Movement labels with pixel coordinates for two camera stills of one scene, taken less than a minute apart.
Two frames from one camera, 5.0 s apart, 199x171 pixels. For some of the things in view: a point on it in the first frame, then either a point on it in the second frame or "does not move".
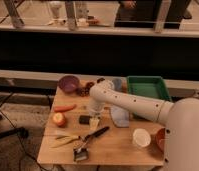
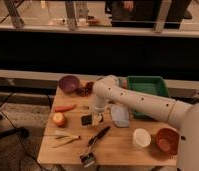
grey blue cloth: x=120 y=117 does not move
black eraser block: x=84 y=119 does not move
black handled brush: x=80 y=152 → x=88 y=158
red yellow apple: x=59 y=119 does not move
